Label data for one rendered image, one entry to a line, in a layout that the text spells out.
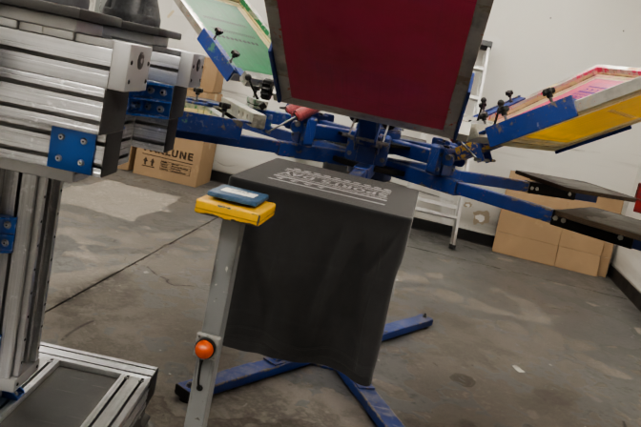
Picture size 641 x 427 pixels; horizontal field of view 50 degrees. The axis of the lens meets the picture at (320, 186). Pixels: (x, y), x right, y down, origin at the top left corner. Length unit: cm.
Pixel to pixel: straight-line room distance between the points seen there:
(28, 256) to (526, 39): 512
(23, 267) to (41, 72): 55
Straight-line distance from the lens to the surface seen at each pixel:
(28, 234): 173
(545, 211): 256
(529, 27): 626
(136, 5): 186
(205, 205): 132
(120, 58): 134
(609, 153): 638
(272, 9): 191
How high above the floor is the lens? 124
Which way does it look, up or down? 10 degrees down
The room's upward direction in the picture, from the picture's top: 12 degrees clockwise
